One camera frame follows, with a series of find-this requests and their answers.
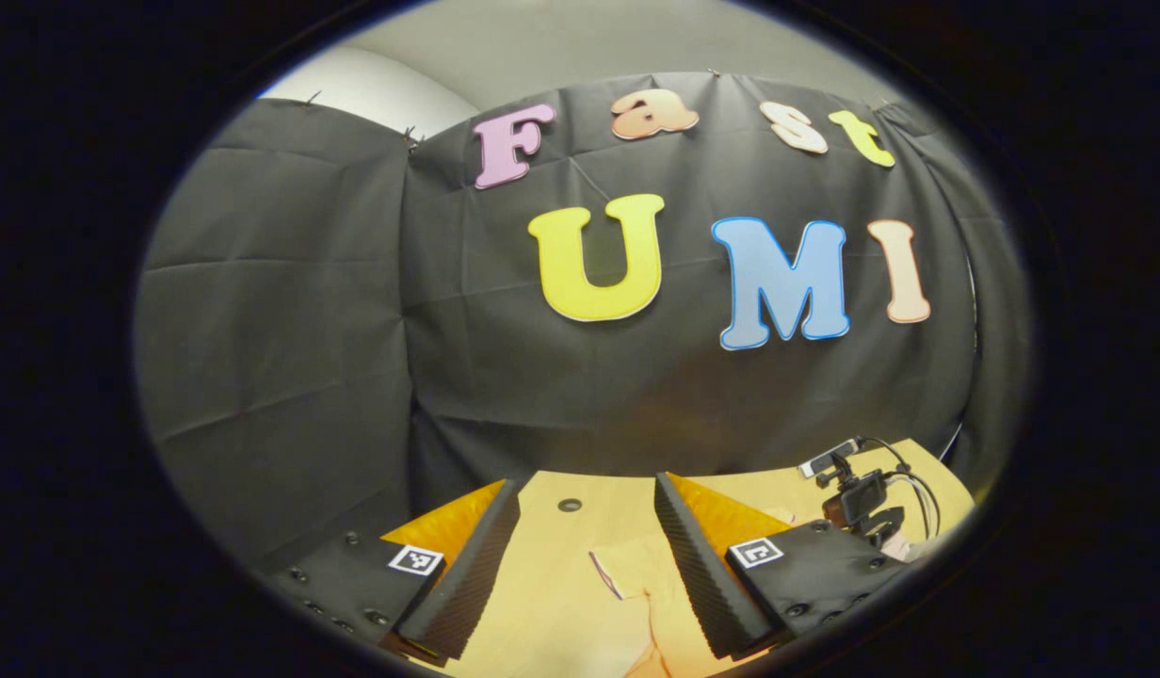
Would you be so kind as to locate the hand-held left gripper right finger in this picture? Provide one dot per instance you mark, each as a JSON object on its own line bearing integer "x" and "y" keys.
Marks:
{"x": 707, "y": 574}

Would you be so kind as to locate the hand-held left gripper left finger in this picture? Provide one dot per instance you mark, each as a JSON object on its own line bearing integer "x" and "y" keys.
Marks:
{"x": 467, "y": 584}

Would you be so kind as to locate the orange T-shirt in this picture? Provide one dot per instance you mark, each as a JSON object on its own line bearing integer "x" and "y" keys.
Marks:
{"x": 651, "y": 621}

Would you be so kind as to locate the black backdrop cloth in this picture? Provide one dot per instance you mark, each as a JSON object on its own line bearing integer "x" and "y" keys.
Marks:
{"x": 307, "y": 330}

